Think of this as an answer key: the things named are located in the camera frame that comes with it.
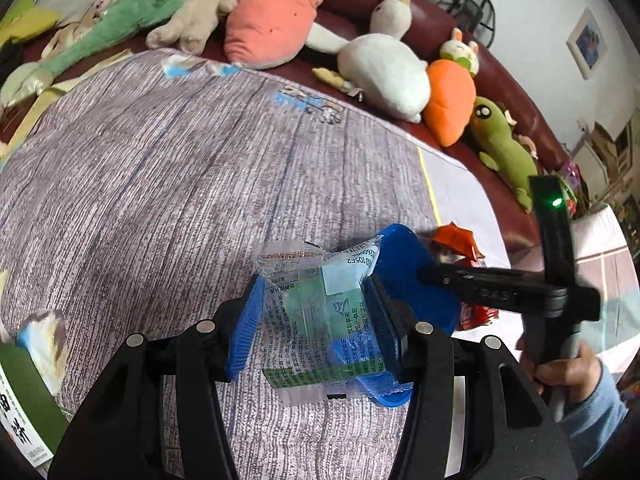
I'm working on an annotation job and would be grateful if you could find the clear green plastic wrapper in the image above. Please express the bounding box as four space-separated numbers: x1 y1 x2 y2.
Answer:
254 242 416 406

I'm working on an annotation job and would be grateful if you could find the green box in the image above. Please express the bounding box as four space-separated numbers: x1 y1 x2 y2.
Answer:
0 342 71 468

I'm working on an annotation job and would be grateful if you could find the purple green toy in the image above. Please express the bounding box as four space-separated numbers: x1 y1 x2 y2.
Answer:
557 160 583 216

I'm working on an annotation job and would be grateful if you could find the green dinosaur plush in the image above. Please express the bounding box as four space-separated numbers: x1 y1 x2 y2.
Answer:
0 0 195 108

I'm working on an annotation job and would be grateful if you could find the wood-grain tablecloth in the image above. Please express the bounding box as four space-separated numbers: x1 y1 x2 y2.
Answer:
0 49 511 480

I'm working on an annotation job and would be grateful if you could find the orange carrot bunny plush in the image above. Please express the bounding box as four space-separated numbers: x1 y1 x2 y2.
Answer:
422 27 481 148

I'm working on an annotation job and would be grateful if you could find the person's right hand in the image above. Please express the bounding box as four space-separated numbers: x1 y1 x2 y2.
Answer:
515 335 603 396

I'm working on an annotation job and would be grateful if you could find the pink carrot baby plush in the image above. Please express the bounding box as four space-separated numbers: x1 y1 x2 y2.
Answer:
223 0 331 71

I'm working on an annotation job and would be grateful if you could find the background shelf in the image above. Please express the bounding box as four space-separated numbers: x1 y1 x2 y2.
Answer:
570 115 640 221

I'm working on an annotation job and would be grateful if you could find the torn white brown wrapper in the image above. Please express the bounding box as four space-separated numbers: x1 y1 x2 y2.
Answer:
15 309 68 396

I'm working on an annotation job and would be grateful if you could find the yellow plush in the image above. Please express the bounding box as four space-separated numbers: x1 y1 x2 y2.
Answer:
0 0 61 46

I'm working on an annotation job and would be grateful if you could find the person's right forearm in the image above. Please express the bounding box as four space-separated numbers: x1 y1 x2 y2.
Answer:
555 360 631 461

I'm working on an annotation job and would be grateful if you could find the green duck-face plush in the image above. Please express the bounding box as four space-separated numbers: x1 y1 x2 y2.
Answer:
469 96 541 213

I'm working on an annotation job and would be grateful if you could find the black metal wire frame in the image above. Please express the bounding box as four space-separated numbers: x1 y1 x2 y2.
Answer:
432 0 496 48

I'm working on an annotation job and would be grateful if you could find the beige bear plush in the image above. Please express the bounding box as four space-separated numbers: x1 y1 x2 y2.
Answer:
146 0 248 56

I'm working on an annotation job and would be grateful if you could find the pink grey checked quilt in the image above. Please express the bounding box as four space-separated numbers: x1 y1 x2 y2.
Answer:
565 205 640 391

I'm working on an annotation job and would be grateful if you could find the blue plastic lid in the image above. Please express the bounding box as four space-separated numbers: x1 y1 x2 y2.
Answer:
367 223 462 408

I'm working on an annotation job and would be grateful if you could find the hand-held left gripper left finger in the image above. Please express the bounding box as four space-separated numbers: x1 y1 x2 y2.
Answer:
47 274 266 480

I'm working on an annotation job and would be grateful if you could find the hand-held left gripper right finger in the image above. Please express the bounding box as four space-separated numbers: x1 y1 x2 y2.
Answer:
361 276 578 480

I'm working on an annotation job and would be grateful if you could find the red snack wrapper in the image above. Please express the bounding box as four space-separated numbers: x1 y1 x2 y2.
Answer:
430 225 501 332

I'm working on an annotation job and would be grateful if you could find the white goose plush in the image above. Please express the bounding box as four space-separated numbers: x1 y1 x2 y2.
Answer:
305 0 432 123

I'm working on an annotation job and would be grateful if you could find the framed wall picture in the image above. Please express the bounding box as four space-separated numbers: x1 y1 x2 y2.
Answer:
566 7 608 81

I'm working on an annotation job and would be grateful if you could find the blue white wrapper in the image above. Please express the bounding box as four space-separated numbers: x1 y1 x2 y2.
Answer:
161 55 241 81
275 87 343 125

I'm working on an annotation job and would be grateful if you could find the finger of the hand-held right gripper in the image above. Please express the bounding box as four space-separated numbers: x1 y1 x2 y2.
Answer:
416 262 481 301

